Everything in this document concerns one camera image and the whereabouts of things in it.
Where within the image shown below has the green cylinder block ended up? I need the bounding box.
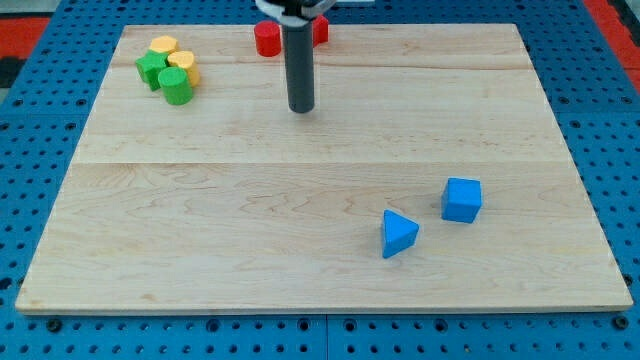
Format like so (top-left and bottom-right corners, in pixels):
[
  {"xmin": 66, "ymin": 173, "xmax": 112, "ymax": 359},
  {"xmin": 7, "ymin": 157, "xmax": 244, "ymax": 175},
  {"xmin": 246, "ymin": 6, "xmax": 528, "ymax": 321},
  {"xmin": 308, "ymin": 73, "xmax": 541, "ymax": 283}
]
[{"xmin": 158, "ymin": 67, "xmax": 193, "ymax": 105}]

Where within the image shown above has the blue triangle block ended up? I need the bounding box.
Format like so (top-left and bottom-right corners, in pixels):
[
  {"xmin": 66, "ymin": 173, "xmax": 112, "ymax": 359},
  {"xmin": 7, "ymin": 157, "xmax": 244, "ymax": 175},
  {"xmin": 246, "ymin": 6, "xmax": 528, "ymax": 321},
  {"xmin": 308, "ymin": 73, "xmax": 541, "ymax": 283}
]
[{"xmin": 381, "ymin": 209, "xmax": 420, "ymax": 258}]

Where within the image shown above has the green star block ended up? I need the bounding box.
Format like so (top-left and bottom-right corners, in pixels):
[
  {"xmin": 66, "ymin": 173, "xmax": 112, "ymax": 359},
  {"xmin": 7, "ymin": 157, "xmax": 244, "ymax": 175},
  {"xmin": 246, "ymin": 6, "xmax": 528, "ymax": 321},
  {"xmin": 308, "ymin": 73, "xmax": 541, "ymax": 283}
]
[{"xmin": 135, "ymin": 50, "xmax": 168, "ymax": 91}]

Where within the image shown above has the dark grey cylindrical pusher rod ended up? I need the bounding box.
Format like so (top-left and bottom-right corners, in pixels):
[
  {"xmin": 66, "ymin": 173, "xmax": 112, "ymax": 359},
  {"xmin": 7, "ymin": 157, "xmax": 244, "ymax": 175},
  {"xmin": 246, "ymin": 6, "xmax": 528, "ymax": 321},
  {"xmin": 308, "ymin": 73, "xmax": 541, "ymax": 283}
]
[{"xmin": 282, "ymin": 22, "xmax": 315, "ymax": 113}]

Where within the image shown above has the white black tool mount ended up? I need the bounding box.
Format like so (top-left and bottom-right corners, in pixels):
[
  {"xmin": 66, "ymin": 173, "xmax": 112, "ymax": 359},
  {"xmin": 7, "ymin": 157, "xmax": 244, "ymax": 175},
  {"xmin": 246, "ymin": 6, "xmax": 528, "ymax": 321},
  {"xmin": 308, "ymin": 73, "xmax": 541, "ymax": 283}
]
[{"xmin": 255, "ymin": 0, "xmax": 336, "ymax": 27}]

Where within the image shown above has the blue cube block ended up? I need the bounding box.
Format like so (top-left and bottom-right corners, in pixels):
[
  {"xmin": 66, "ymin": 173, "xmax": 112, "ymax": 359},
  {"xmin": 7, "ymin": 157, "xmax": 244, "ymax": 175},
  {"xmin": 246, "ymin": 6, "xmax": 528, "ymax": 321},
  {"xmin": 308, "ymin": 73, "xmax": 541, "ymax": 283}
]
[{"xmin": 441, "ymin": 177, "xmax": 483, "ymax": 223}]

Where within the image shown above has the yellow heart block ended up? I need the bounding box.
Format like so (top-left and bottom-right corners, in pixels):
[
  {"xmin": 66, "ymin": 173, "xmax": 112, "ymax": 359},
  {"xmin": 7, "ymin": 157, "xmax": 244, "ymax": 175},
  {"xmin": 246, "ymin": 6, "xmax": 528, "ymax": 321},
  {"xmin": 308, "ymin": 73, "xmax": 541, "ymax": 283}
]
[{"xmin": 167, "ymin": 50, "xmax": 201, "ymax": 87}]

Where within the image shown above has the red cylinder block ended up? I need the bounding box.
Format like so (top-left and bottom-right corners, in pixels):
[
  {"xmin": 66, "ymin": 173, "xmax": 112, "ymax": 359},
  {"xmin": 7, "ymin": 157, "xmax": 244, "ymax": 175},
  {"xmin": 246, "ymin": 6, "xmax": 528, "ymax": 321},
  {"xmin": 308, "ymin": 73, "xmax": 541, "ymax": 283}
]
[{"xmin": 254, "ymin": 20, "xmax": 282, "ymax": 57}]

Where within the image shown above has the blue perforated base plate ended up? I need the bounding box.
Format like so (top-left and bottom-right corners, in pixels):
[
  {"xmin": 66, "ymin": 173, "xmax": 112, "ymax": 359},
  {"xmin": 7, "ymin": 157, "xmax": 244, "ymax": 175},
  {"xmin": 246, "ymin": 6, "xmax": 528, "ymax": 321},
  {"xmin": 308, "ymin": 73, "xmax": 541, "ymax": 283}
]
[{"xmin": 1, "ymin": 1, "xmax": 639, "ymax": 359}]

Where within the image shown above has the red star block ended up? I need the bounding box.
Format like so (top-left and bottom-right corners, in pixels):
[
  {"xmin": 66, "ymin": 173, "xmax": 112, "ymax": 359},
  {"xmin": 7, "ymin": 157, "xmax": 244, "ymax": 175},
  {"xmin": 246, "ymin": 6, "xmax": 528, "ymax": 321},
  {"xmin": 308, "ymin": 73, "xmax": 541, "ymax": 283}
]
[{"xmin": 312, "ymin": 15, "xmax": 329, "ymax": 47}]

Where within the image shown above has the yellow hexagon block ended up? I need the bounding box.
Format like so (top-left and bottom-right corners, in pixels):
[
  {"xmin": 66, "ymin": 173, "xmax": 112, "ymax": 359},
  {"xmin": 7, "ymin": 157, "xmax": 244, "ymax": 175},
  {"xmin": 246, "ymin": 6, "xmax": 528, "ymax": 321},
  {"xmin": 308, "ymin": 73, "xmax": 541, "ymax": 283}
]
[{"xmin": 148, "ymin": 35, "xmax": 180, "ymax": 54}]

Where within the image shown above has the light wooden board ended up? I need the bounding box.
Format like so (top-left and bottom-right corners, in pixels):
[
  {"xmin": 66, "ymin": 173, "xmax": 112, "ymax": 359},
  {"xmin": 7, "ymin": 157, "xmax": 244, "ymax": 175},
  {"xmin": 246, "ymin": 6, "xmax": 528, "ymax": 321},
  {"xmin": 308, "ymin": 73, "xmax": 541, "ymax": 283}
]
[{"xmin": 16, "ymin": 24, "xmax": 632, "ymax": 316}]

